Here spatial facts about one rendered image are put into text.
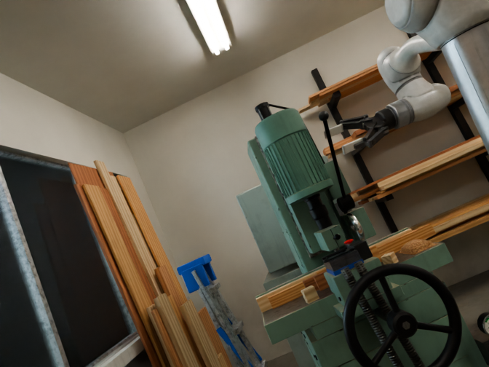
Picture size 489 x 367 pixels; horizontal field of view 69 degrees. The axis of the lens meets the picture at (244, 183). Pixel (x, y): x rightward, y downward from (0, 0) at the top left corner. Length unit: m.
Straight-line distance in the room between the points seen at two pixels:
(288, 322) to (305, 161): 0.52
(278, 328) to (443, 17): 0.87
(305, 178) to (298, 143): 0.12
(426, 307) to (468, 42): 0.75
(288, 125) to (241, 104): 2.55
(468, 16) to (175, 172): 3.29
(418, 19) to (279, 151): 0.63
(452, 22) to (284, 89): 3.07
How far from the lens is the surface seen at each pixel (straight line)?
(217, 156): 3.70
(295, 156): 1.22
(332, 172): 1.50
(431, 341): 1.26
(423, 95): 1.35
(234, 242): 3.63
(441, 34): 0.82
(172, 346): 2.45
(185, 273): 1.98
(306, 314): 1.14
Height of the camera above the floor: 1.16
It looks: 8 degrees up
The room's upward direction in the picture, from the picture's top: 24 degrees counter-clockwise
